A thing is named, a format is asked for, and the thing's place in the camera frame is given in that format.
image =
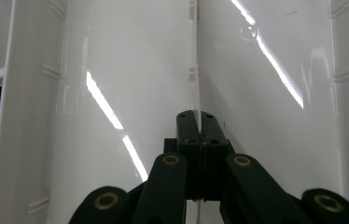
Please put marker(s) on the white tray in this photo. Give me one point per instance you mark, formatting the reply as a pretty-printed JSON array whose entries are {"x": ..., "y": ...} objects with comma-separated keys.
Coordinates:
[{"x": 132, "y": 62}]

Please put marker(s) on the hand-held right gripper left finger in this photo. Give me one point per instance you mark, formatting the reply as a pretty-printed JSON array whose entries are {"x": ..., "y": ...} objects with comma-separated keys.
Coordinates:
[{"x": 189, "y": 146}]

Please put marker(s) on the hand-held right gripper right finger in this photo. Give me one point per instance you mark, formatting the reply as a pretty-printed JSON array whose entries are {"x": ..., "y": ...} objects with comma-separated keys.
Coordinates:
[{"x": 213, "y": 137}]

